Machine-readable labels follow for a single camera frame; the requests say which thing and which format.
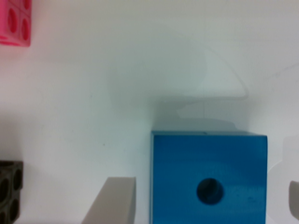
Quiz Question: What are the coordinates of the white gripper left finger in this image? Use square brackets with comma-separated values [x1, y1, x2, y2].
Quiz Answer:
[81, 177, 136, 224]

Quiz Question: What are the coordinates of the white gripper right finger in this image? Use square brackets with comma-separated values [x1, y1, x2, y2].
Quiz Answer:
[289, 181, 299, 218]

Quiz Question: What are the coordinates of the blue square block with hole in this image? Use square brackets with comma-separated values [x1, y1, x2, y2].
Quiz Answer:
[149, 132, 268, 224]

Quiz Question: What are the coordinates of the black linking cube block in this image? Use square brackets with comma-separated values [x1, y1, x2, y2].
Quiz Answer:
[0, 161, 23, 224]

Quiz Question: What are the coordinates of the pink linking cube block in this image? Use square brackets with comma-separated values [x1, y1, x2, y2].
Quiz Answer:
[0, 0, 32, 47]

